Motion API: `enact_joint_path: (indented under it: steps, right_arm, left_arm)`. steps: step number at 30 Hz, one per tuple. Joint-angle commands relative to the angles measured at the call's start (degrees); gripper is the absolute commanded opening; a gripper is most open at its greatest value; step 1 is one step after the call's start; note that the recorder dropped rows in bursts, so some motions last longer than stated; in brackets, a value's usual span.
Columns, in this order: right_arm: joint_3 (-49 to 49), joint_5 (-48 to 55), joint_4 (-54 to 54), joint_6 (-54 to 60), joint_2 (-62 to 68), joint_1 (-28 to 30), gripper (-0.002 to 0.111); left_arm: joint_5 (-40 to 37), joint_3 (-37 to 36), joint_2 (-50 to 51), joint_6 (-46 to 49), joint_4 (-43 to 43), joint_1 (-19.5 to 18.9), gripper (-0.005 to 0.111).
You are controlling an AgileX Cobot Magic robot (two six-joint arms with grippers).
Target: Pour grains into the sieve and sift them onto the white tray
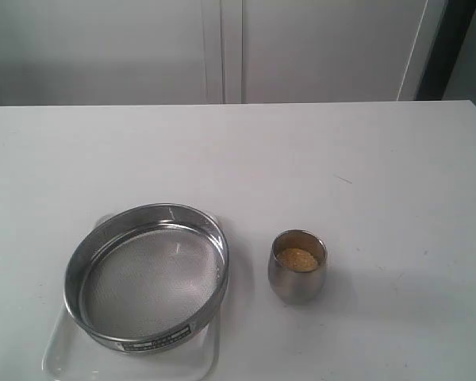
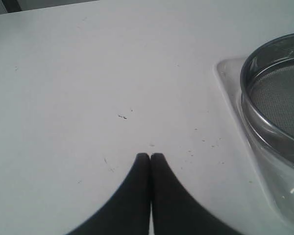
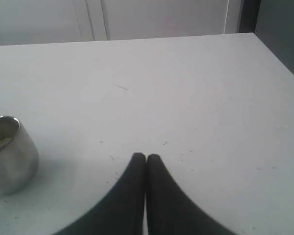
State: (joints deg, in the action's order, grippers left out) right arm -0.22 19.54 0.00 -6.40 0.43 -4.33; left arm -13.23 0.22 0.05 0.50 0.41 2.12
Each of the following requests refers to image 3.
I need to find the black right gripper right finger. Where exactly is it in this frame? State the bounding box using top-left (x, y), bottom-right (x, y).
top-left (146, 154), bottom-right (234, 235)

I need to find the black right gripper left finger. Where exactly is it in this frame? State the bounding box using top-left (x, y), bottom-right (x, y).
top-left (57, 153), bottom-right (147, 235)

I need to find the stainless steel cup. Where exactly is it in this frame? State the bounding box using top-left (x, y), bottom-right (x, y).
top-left (0, 116), bottom-right (39, 196)

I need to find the white cabinet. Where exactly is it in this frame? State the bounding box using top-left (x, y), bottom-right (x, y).
top-left (0, 0), bottom-right (243, 46)

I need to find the dark vertical post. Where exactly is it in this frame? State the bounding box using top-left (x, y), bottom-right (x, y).
top-left (238, 0), bottom-right (261, 33)

